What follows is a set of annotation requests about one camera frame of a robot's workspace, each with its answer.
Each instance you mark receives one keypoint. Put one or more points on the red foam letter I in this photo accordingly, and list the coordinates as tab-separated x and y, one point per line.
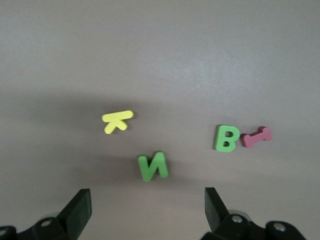
256	137

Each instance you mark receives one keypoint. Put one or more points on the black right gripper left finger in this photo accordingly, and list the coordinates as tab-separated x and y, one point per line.
70	220

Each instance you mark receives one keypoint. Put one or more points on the green foam letter N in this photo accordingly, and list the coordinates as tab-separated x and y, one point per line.
146	167

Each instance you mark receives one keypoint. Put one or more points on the green foam letter B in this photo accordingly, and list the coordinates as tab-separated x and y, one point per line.
221	138

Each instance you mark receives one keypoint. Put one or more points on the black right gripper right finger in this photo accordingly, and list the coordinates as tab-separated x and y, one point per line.
220	220

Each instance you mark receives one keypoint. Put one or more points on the yellow foam letter K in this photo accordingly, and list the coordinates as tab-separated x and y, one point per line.
117	117

